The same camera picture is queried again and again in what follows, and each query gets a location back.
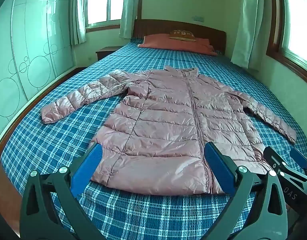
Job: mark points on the left window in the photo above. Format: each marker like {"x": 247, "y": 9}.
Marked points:
{"x": 103, "y": 14}

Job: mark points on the white green wardrobe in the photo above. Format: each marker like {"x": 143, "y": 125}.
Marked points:
{"x": 35, "y": 49}

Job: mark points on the orange folded blanket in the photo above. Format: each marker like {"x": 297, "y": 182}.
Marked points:
{"x": 162, "y": 41}

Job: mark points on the green curtain beside headboard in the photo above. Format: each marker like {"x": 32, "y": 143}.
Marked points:
{"x": 129, "y": 15}

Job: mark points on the blue plaid bed sheet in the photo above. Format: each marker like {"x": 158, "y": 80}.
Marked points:
{"x": 118, "y": 214}

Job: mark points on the green curtain right side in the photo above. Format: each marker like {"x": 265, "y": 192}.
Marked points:
{"x": 246, "y": 44}

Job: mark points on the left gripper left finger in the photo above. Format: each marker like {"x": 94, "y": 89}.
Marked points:
{"x": 50, "y": 209}

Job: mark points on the dark wooden headboard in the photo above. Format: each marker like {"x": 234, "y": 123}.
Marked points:
{"x": 145, "y": 27}

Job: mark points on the wall power socket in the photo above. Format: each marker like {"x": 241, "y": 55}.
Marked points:
{"x": 198, "y": 18}

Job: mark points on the right window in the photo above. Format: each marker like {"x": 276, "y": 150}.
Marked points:
{"x": 287, "y": 42}

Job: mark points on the wooden bed frame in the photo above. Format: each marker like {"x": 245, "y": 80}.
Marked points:
{"x": 10, "y": 199}

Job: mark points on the wooden nightstand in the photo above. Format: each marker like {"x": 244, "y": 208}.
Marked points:
{"x": 104, "y": 52}

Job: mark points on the window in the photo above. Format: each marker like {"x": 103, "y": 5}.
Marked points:
{"x": 287, "y": 42}
{"x": 103, "y": 14}

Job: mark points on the brown patterned pillow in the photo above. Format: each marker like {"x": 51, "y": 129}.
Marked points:
{"x": 182, "y": 35}

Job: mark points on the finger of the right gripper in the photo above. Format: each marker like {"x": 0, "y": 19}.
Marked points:
{"x": 299, "y": 158}
{"x": 293, "y": 183}

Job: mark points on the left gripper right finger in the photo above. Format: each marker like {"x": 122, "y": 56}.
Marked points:
{"x": 256, "y": 208}

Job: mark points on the green curtain left of window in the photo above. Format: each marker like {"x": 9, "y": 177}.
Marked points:
{"x": 77, "y": 22}

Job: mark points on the pink puffer jacket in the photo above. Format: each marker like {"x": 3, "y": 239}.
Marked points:
{"x": 153, "y": 141}

